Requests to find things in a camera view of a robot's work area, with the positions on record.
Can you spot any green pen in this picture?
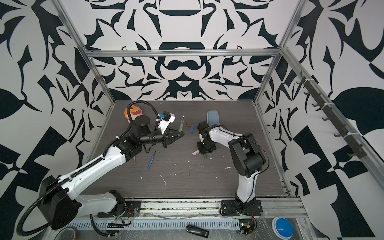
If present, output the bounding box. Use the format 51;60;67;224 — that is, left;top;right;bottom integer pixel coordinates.
179;116;185;132

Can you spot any blue pen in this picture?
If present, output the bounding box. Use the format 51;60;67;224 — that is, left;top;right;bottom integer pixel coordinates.
147;151;156;171

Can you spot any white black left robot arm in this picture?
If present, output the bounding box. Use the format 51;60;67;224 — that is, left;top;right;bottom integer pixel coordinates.
16;100;185;237

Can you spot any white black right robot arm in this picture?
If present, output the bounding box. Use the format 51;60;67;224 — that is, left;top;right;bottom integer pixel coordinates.
197;122;267;216

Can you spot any light blue pencil case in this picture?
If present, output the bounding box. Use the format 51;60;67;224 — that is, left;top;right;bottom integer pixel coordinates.
207;110;220;126

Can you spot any orange shark plush toy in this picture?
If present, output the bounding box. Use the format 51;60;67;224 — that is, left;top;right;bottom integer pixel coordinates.
124;105;143;122

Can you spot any black remote device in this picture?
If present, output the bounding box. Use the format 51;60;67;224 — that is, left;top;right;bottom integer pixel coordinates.
186;225;209;239

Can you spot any clear tape roll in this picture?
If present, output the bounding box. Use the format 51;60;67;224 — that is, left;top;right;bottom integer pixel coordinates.
54;227;79;240

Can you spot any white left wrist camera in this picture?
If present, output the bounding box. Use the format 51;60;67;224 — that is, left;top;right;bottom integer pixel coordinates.
157;111;176;135

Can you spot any grey slotted cable duct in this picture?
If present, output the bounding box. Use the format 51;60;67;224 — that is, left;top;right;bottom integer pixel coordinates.
61;218;241;231

